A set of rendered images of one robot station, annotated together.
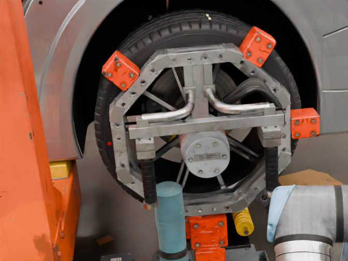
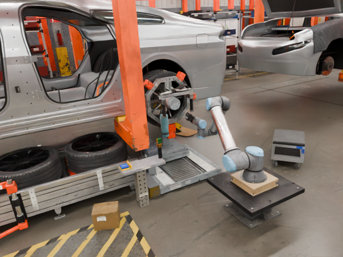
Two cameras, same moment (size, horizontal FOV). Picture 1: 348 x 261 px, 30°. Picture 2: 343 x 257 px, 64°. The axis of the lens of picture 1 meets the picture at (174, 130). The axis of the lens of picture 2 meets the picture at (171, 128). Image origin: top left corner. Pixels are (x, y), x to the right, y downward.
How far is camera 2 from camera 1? 1.51 m
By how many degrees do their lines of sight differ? 23
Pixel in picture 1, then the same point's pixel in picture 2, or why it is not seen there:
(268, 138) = (191, 96)
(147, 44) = (153, 77)
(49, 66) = not seen: hidden behind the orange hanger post
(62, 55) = not seen: hidden behind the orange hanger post
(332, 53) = (194, 78)
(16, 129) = (141, 94)
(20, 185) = (141, 109)
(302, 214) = (215, 101)
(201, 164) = (173, 106)
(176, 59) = (163, 80)
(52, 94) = not seen: hidden behind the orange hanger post
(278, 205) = (210, 100)
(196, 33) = (165, 74)
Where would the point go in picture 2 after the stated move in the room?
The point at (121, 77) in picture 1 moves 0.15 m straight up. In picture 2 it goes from (149, 85) to (148, 72)
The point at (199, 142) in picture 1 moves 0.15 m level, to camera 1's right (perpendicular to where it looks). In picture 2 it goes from (173, 100) to (185, 98)
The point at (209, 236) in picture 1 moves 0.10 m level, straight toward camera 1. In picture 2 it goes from (171, 129) to (175, 132)
